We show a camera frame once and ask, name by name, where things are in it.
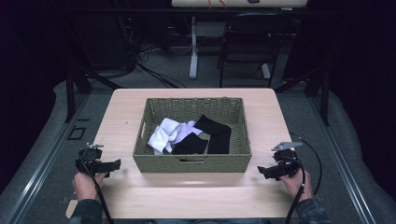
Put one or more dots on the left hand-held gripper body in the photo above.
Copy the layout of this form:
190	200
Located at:
90	164

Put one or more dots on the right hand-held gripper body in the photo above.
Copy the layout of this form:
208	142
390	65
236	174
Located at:
288	163

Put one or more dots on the person's left hand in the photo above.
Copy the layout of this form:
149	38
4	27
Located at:
85	186

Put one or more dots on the person's right hand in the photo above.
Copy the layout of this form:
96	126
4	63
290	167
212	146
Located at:
297	185

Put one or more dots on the long black sock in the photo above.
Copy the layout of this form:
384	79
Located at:
219	137

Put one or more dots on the white sock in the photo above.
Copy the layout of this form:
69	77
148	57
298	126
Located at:
163	135
186	129

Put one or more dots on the green woven basket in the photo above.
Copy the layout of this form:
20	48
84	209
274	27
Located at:
186	163

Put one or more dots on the black metal stand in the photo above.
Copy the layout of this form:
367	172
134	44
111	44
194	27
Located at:
325	99
70	93

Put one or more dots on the folded black sock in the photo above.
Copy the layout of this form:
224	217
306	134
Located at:
190	145

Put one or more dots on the white desk leg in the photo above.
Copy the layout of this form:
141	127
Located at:
193	56
265	71

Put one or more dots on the black folding chair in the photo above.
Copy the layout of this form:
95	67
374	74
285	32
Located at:
252	40

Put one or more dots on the black floor socket frame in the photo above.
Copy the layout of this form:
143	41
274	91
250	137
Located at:
69	133

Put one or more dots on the metal floor rail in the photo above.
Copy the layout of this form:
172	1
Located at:
43	168
342	165

